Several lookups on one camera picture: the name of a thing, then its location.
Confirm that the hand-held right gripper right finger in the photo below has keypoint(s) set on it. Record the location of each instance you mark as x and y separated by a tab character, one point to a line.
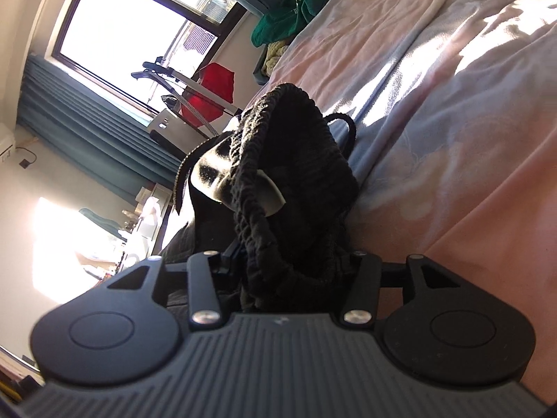
363	283

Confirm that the bed with pink sheet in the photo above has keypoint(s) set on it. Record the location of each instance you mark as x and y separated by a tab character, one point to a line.
457	117

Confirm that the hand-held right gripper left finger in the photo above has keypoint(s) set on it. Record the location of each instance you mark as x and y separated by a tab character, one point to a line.
202	283

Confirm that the red cloth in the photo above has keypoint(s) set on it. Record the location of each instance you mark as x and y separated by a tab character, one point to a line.
209	91

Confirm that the white vanity desk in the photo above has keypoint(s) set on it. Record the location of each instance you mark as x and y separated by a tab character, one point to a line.
143	235

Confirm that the small white box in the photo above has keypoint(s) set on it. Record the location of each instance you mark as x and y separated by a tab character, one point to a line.
142	194

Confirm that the black wall plug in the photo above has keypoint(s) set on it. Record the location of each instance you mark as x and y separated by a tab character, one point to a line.
25	163

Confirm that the standing garment steamer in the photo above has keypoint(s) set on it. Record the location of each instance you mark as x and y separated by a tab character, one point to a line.
204	91

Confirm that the wavy edged mirror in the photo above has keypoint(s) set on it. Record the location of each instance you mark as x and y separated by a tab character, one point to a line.
102	222

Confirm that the pale yellow garment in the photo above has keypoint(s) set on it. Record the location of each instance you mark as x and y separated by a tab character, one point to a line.
274	56

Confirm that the white air conditioner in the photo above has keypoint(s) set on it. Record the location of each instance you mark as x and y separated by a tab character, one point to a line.
6	141

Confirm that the green garment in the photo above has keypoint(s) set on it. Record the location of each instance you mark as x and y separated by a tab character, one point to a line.
287	17

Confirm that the black framed window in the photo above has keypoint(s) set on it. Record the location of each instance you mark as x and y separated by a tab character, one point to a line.
122	30

